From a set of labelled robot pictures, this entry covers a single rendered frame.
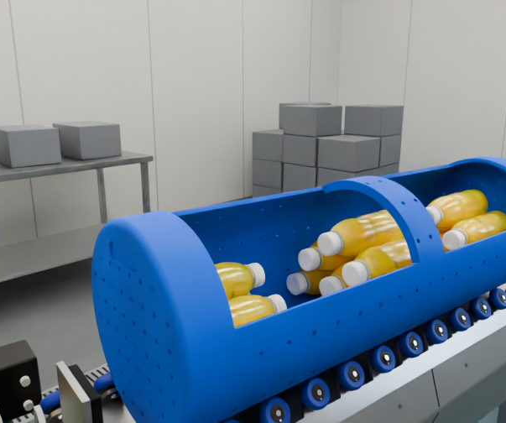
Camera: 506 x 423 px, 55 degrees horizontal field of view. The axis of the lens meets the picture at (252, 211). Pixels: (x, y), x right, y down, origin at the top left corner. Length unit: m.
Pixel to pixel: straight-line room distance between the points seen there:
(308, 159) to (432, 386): 3.59
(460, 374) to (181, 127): 4.06
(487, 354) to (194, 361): 0.70
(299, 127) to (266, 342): 3.93
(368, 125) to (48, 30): 2.71
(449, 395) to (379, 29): 5.67
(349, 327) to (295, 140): 3.86
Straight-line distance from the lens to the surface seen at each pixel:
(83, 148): 3.40
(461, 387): 1.03
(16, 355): 0.83
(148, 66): 4.56
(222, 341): 0.54
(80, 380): 0.66
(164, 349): 0.56
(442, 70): 6.01
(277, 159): 4.66
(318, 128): 4.36
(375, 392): 0.84
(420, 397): 0.94
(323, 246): 0.82
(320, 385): 0.75
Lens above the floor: 1.39
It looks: 15 degrees down
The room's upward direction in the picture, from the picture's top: straight up
